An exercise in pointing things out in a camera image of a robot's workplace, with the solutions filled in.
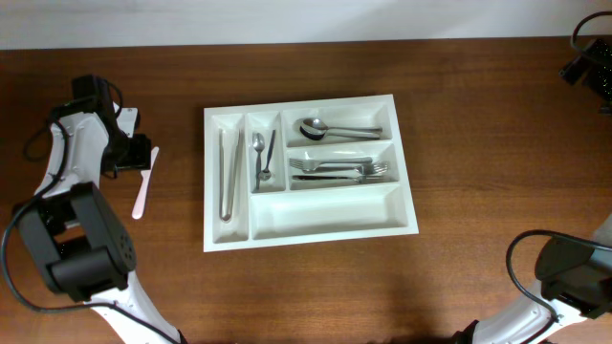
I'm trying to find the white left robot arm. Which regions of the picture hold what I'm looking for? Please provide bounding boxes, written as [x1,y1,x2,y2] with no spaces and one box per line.
[1,75,186,343]

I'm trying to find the small metal teaspoon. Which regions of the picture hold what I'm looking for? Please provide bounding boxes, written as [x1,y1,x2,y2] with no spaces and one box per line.
[252,132,265,191]
[258,130,276,181]

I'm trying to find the long metal tongs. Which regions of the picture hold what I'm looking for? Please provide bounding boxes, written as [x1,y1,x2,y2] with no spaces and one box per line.
[219,129,243,223]

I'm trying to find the pink plastic knife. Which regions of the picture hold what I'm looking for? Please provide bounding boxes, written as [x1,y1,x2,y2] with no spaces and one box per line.
[131,146,160,220]

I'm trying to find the white cutlery tray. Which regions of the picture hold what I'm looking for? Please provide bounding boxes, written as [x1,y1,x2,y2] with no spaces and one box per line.
[204,95,418,252]

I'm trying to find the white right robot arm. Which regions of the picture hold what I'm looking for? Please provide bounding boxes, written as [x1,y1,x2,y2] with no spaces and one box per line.
[451,218,611,344]

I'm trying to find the large metal spoon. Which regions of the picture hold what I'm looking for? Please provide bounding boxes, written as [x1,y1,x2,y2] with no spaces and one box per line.
[301,118,383,133]
[299,126,381,140]

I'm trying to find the metal fork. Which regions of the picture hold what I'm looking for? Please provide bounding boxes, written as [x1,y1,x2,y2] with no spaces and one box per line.
[292,175,389,184]
[303,161,390,175]
[289,158,373,172]

